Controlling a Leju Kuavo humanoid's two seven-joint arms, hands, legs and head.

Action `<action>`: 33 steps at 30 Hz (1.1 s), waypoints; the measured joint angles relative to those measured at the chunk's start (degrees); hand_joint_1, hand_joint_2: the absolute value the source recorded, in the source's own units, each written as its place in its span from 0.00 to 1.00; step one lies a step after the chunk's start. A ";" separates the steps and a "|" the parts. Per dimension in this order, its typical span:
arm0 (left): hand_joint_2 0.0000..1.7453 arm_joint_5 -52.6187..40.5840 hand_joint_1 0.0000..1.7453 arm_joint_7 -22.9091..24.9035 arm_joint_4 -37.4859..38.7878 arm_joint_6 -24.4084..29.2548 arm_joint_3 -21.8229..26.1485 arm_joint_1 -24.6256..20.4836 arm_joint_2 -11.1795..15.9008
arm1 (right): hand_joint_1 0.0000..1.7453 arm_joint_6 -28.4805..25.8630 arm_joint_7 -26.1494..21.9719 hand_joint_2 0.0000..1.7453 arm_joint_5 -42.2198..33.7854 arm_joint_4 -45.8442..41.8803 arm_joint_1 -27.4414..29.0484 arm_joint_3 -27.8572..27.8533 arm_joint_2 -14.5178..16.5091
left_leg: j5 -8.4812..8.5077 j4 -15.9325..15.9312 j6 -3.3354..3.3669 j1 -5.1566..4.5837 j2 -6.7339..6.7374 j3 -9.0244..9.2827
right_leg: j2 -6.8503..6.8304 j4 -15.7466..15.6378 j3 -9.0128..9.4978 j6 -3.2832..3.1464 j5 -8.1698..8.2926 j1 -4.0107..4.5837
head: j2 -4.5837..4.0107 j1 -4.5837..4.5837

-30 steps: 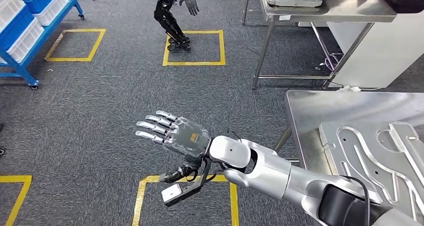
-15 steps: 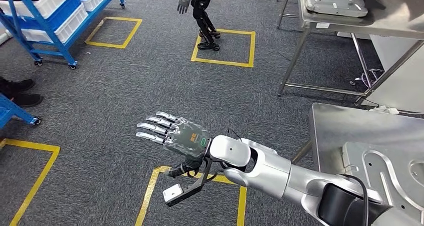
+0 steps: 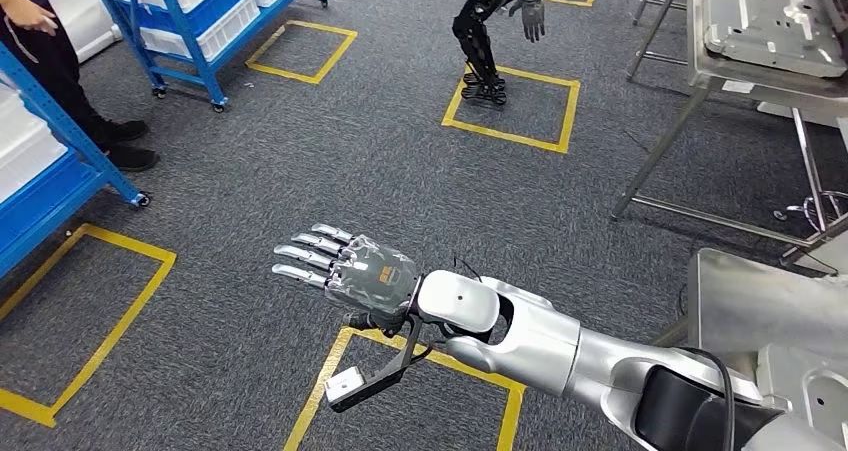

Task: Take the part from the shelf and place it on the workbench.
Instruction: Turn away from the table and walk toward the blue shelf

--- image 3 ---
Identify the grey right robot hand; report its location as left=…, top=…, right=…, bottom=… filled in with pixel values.
left=271, top=222, right=423, bottom=335

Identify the black humanoid's grey hand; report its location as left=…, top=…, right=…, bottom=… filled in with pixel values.
left=519, top=0, right=548, bottom=44

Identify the blue metal shelf rack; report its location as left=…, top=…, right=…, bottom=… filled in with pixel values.
left=0, top=40, right=152, bottom=280
left=82, top=0, right=331, bottom=114

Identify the stainless steel workbench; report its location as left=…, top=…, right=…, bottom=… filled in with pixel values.
left=652, top=247, right=848, bottom=451

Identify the black humanoid robot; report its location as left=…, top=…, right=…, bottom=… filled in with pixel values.
left=452, top=0, right=552, bottom=107

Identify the stainless steel table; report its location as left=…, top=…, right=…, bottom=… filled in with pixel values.
left=609, top=0, right=848, bottom=268

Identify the yellow floor tape square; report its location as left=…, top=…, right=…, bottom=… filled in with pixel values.
left=0, top=222, right=178, bottom=429
left=245, top=19, right=359, bottom=86

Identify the aluminium fixture plate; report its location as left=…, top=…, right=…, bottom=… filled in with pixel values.
left=755, top=341, right=848, bottom=447
left=702, top=0, right=848, bottom=80

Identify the blue plastic bin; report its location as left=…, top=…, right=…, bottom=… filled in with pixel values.
left=134, top=0, right=253, bottom=37
left=0, top=151, right=104, bottom=244

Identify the chrome star base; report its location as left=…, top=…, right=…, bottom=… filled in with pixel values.
left=771, top=191, right=848, bottom=235

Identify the person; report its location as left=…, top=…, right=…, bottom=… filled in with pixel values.
left=0, top=0, right=161, bottom=173

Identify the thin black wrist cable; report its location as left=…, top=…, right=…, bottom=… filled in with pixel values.
left=452, top=255, right=484, bottom=284

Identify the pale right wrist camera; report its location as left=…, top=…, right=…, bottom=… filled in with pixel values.
left=323, top=314, right=427, bottom=415

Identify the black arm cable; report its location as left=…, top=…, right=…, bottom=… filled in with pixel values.
left=678, top=346, right=737, bottom=451

